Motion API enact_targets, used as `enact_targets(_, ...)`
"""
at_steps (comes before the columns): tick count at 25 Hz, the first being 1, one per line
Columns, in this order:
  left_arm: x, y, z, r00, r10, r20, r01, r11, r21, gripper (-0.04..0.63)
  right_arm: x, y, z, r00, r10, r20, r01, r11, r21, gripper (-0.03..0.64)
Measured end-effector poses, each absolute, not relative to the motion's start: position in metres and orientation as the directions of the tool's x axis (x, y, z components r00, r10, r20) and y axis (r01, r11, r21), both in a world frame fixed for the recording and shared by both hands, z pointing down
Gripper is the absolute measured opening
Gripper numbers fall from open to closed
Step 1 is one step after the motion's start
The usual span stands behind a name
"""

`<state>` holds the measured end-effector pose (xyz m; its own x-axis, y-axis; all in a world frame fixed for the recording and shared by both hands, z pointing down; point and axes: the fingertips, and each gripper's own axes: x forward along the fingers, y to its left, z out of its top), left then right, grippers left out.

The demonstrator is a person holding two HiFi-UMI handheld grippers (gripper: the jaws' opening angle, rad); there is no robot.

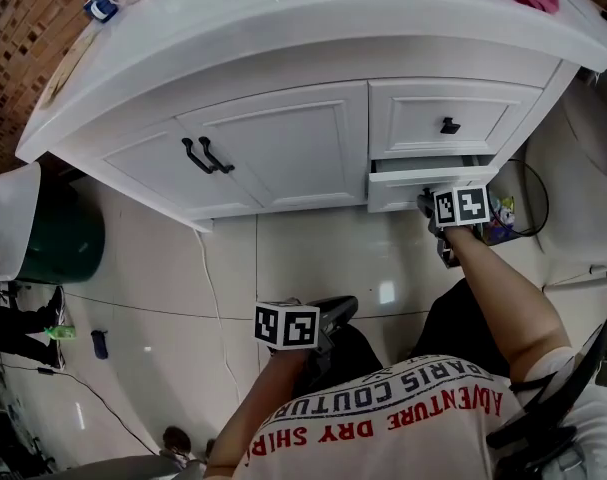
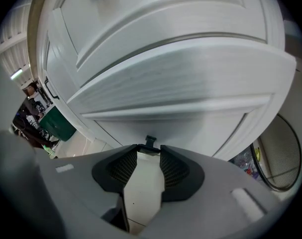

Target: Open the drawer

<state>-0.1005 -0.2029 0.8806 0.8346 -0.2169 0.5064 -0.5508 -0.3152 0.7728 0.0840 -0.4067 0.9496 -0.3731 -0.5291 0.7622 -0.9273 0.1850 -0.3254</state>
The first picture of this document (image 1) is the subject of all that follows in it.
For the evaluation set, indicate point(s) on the dark blue pouch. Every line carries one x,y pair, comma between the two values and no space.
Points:
99,345

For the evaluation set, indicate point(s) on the green floor item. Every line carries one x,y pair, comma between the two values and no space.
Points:
60,332

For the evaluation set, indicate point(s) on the person's white printed t-shirt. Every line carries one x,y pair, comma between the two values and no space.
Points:
383,448

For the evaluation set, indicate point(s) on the blue mug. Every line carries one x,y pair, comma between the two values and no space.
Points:
100,5

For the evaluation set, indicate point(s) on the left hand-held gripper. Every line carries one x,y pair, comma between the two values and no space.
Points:
285,327

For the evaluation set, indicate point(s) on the heap of colourful wrappers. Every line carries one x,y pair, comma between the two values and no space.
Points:
503,215

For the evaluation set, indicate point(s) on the dark green barrel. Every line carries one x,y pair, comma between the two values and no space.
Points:
68,243

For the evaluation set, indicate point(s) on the white drawer with black knob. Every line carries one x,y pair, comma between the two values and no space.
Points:
393,190
413,118

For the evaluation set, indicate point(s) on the person's black trousers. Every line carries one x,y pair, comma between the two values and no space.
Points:
448,328

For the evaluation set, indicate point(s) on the white shell chair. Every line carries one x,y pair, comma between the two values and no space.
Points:
8,218

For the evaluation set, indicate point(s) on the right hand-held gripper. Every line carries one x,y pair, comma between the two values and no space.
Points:
460,207

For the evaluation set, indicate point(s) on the beige beanbag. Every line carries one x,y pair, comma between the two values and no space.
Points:
583,193

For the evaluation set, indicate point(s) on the white vanity sink cabinet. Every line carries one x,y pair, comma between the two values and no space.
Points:
233,43

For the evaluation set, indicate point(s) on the black mesh waste bin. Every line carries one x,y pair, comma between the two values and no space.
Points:
495,235

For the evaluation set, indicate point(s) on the person's left forearm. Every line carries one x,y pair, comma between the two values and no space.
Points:
253,418

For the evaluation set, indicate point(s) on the white cabinet door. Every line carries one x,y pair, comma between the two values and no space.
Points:
148,168
293,153

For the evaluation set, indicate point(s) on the person's right forearm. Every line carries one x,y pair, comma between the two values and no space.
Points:
508,308

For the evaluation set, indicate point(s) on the beige wooden comb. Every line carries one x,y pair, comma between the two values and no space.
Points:
65,73

